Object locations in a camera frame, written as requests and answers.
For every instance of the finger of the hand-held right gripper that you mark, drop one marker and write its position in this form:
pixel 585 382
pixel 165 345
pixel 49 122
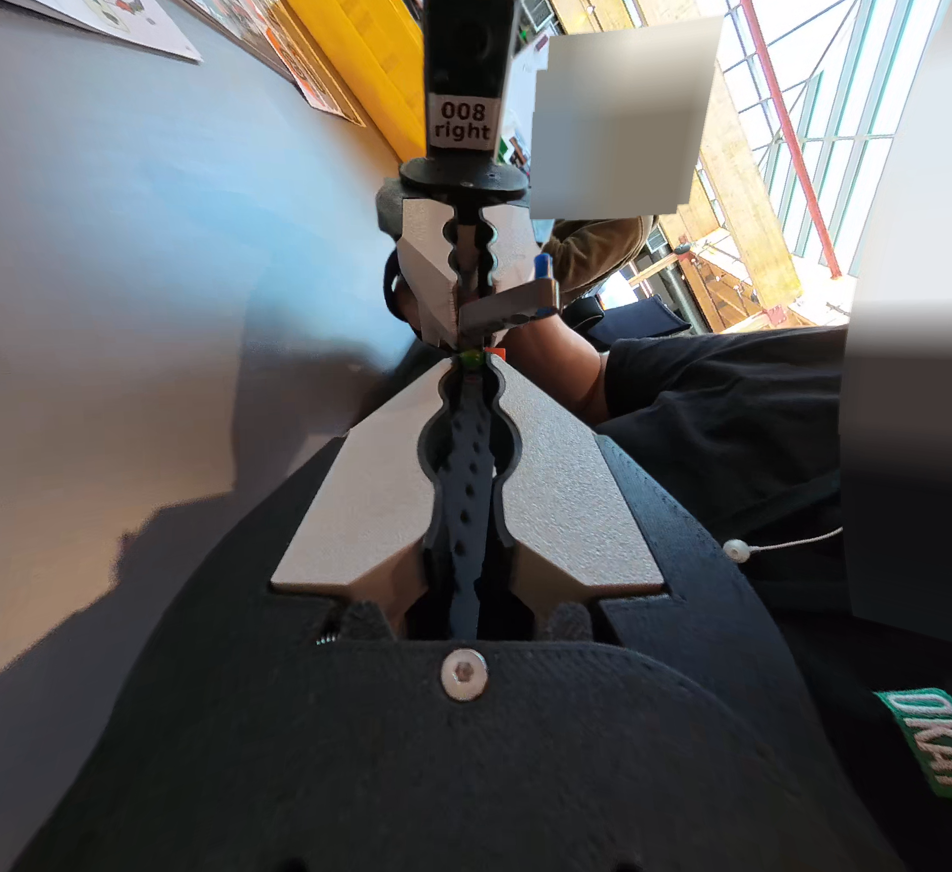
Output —
pixel 517 247
pixel 424 262

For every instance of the person's right forearm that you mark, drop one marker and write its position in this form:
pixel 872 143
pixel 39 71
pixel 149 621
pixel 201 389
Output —
pixel 558 366

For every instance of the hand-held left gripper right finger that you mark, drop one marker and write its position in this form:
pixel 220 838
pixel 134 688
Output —
pixel 573 507

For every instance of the black office chair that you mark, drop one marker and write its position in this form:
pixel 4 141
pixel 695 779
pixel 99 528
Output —
pixel 632 322

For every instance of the person's right hand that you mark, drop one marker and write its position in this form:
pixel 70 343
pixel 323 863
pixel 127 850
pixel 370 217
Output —
pixel 409 303

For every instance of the yellow plastic bin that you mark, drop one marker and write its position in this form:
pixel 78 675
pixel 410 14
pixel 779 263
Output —
pixel 349 17

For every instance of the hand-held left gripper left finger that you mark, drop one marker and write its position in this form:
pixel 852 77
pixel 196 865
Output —
pixel 357 507

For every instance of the grey toy arm orange claws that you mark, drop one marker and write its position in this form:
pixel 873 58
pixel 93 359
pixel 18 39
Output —
pixel 513 307

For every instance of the black perforated mat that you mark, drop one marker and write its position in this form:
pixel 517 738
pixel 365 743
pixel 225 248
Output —
pixel 465 485

